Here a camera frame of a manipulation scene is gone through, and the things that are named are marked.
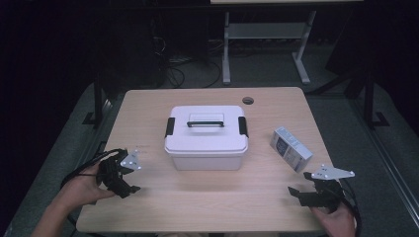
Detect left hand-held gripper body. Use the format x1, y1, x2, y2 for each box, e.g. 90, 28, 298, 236
95, 148, 143, 192

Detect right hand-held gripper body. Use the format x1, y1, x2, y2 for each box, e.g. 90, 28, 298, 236
310, 164, 357, 212

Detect white and blue carton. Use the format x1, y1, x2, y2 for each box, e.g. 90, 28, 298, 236
269, 125, 314, 174

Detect white plastic storage box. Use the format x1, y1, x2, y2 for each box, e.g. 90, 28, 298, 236
165, 148, 249, 172

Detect white lid with black handle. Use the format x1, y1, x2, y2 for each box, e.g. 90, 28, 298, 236
163, 105, 250, 156

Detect person's right hand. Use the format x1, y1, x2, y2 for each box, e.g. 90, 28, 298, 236
310, 201, 358, 237

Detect person's left hand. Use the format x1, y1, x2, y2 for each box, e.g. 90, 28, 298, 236
60, 163, 117, 210

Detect black metal stand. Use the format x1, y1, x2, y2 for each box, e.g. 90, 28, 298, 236
81, 74, 111, 130
305, 64, 391, 130

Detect left hand-held gripper black cable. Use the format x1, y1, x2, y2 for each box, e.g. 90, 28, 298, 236
60, 148, 128, 190

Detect hand-held gripper black cable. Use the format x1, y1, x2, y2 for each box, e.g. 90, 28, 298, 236
60, 148, 128, 190
340, 179, 363, 237

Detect right hand-held gripper black cable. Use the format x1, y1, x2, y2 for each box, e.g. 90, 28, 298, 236
340, 179, 363, 237

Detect aluminium frame rail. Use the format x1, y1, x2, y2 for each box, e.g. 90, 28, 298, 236
349, 98, 419, 229

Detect black floor cables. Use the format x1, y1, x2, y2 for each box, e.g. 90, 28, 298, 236
151, 35, 222, 90

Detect grey metal desk frame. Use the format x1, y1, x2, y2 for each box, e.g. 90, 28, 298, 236
210, 0, 364, 86

